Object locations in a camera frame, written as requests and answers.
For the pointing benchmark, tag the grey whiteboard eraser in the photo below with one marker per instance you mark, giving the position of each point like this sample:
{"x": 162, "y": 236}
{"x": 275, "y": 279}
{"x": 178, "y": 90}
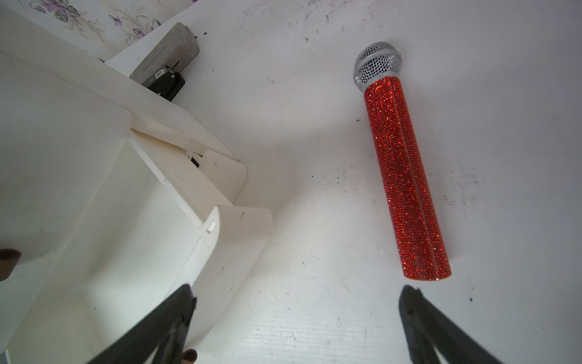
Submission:
{"x": 173, "y": 53}

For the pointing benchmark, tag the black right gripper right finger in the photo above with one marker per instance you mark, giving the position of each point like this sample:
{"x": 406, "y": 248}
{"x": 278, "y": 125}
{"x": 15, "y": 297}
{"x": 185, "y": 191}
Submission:
{"x": 429, "y": 333}

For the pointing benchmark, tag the white drawer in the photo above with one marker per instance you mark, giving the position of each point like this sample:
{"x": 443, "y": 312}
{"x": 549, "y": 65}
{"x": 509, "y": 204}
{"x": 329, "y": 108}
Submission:
{"x": 158, "y": 222}

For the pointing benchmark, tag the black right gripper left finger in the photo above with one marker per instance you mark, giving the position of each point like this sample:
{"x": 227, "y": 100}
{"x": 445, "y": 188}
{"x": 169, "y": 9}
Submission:
{"x": 159, "y": 337}

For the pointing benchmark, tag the black stapler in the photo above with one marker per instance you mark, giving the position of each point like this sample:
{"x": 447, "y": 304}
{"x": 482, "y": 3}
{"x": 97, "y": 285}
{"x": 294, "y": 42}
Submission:
{"x": 166, "y": 83}

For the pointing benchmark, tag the white plastic drawer cabinet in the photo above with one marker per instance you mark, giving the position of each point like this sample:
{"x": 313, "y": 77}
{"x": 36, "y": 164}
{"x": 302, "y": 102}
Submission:
{"x": 64, "y": 118}

